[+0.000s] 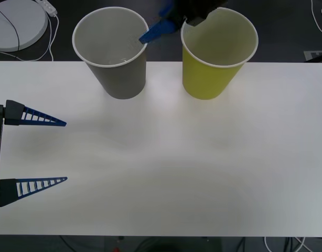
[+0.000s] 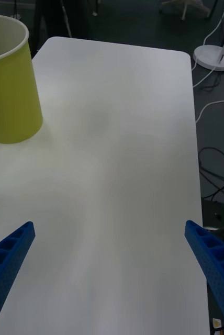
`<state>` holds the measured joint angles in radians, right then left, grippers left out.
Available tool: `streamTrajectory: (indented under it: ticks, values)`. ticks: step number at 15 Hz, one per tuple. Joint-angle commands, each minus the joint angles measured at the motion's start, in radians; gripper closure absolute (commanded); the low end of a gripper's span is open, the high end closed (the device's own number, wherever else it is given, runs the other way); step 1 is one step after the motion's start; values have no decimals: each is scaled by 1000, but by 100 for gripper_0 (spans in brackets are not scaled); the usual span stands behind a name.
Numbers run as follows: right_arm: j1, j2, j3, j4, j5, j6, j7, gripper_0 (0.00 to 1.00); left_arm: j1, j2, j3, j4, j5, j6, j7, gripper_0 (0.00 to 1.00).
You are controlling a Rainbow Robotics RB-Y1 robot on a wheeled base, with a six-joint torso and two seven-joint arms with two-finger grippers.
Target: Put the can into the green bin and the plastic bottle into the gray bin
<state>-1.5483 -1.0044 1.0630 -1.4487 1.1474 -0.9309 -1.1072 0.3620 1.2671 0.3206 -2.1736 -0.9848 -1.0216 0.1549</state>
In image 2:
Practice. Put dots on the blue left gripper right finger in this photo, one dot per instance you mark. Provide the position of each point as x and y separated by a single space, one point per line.
219 272

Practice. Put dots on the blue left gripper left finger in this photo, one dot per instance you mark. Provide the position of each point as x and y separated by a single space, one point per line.
7 261

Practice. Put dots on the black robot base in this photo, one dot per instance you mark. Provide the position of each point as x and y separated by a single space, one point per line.
222 212

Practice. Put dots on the yellow-green plastic waste bin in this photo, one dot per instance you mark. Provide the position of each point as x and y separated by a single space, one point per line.
12 104

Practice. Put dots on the white lamp stand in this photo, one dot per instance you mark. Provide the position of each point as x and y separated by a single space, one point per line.
211 58

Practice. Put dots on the white chair base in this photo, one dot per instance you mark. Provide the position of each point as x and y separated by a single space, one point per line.
185 10

